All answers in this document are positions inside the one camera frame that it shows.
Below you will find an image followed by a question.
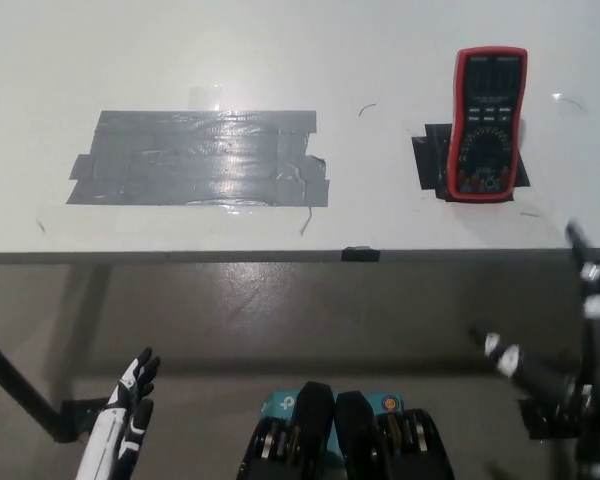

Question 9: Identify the red black digital multimeter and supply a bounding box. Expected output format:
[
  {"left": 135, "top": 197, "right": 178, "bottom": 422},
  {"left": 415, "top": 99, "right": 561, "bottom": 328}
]
[{"left": 447, "top": 47, "right": 529, "bottom": 202}]

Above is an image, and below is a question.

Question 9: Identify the grey duct tape patch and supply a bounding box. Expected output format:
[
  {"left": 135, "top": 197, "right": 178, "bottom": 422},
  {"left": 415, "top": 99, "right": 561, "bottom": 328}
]
[{"left": 64, "top": 108, "right": 331, "bottom": 207}]

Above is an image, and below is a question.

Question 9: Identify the black tape patch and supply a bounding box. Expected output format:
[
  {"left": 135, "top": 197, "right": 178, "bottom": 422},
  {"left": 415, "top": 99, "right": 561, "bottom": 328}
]
[{"left": 411, "top": 122, "right": 531, "bottom": 204}]

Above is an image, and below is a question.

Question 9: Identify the small black tape piece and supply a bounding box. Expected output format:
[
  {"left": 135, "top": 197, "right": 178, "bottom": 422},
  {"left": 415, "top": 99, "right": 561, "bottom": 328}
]
[{"left": 340, "top": 244, "right": 382, "bottom": 264}]

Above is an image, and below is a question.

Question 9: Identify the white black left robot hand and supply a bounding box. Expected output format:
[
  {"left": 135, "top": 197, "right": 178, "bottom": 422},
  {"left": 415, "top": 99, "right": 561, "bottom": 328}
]
[{"left": 74, "top": 347, "right": 161, "bottom": 480}]

